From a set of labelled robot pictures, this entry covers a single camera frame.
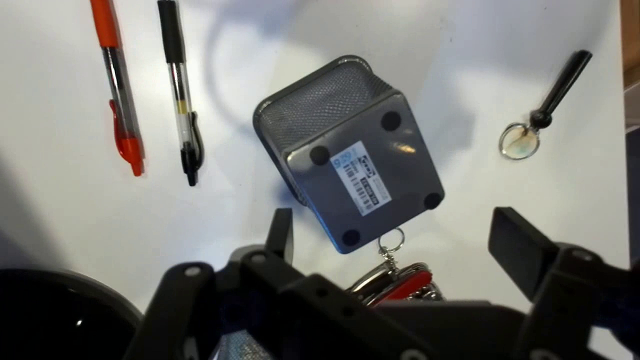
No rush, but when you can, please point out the grey mesh bin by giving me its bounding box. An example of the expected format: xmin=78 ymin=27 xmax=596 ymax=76
xmin=251 ymin=54 xmax=444 ymax=255

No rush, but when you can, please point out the red pen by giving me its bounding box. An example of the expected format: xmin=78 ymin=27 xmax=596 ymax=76
xmin=90 ymin=0 xmax=144 ymax=176

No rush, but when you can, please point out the red pocket knife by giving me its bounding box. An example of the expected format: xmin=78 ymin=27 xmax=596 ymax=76
xmin=350 ymin=261 xmax=442 ymax=307

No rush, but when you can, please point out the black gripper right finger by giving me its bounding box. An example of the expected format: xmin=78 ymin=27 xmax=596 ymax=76
xmin=488 ymin=207 xmax=559 ymax=301

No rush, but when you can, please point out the black monitor stand base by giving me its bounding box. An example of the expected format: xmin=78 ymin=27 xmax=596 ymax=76
xmin=0 ymin=268 xmax=142 ymax=360

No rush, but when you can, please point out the black pen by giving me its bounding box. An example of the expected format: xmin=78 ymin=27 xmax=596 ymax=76
xmin=158 ymin=0 xmax=204 ymax=186

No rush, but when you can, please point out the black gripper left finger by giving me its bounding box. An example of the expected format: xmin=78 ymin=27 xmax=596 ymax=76
xmin=265 ymin=209 xmax=294 ymax=264

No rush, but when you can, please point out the metal key ring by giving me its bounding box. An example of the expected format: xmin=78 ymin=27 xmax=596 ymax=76
xmin=375 ymin=227 xmax=408 ymax=257

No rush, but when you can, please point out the black handled magnifier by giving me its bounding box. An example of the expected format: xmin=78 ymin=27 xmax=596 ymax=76
xmin=498 ymin=50 xmax=591 ymax=160

